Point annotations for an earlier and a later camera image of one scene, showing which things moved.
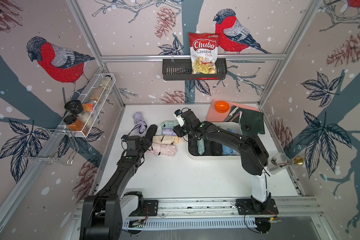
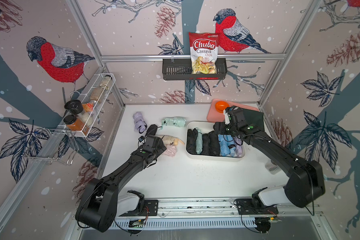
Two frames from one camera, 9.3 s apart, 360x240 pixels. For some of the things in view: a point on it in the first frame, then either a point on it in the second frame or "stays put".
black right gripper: x=177 y=131 -> x=221 y=125
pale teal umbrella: x=201 y=146 stays put
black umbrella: x=192 y=146 stays put
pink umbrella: x=160 y=149 stays put
